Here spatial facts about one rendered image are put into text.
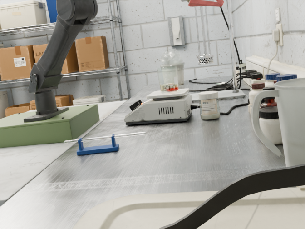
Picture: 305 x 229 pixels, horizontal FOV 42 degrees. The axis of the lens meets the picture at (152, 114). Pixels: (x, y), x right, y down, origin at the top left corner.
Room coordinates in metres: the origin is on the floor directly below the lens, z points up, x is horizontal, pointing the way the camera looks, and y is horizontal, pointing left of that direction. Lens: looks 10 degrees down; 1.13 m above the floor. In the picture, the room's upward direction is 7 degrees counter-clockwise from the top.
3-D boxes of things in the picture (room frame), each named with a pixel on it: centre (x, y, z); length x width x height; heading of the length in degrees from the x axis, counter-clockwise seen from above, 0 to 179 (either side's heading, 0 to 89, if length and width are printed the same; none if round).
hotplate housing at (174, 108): (1.25, -0.03, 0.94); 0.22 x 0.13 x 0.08; 75
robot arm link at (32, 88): (1.22, 0.32, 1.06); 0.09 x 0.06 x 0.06; 139
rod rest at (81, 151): (0.93, 0.14, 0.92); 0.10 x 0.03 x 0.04; 89
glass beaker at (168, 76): (1.24, -0.06, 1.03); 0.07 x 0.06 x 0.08; 90
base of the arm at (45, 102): (1.23, 0.33, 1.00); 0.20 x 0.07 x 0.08; 170
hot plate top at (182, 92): (1.24, -0.06, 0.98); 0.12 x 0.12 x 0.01; 75
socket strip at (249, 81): (1.92, -0.51, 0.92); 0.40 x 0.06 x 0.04; 172
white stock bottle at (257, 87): (1.10, -0.30, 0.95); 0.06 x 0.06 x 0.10
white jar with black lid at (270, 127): (0.84, -0.26, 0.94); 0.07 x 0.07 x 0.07
